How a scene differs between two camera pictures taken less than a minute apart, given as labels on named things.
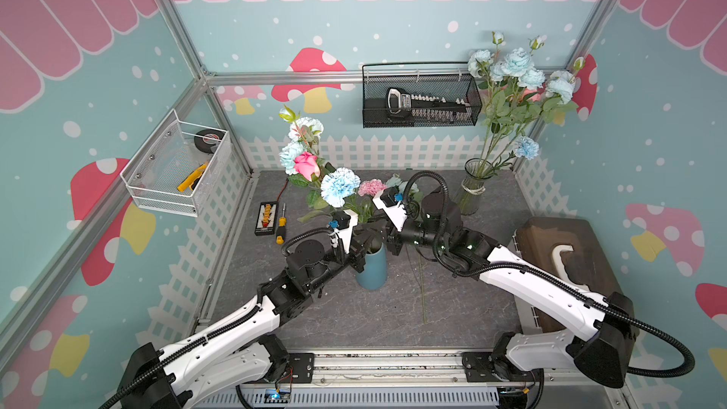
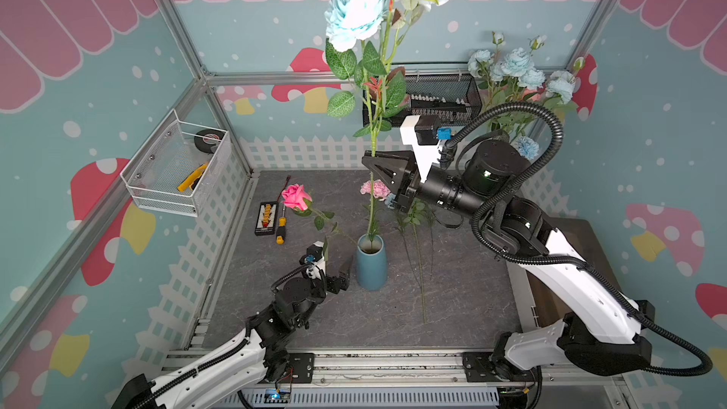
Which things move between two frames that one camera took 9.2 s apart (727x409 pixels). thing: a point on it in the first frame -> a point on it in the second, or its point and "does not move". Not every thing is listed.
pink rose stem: x=307 y=164 -> x=297 y=200
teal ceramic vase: x=374 y=275 does not move
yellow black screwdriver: x=281 y=228 does not move
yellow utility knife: x=193 y=178 does not move
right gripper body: x=414 y=231 -> x=448 y=189
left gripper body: x=356 y=253 -> x=319 y=288
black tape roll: x=208 y=145 does not move
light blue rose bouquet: x=518 y=96 does not move
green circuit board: x=272 y=397 does not move
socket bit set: x=404 y=108 does not move
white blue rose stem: x=288 y=115 -> x=364 y=21
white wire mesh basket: x=176 y=168 does not move
